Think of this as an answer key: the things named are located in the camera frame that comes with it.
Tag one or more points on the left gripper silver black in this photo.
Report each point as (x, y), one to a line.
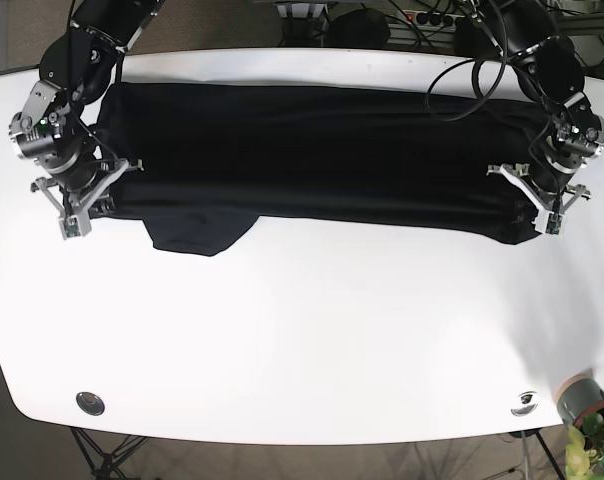
(551, 207)

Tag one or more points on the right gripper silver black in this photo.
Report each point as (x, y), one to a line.
(83, 193)

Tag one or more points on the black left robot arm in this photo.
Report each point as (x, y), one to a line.
(550, 75)

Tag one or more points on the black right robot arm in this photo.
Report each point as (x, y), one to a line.
(74, 72)

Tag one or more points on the right silver table grommet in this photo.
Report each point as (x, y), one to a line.
(526, 403)

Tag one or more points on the silver table grommet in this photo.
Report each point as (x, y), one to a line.
(526, 403)
(90, 403)

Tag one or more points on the grey plant pot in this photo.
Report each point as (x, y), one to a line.
(578, 397)

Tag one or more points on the left silver table grommet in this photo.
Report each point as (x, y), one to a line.
(90, 403)

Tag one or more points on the green potted plant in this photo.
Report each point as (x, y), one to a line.
(584, 454)

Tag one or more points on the black folding table legs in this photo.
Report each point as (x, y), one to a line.
(106, 465)

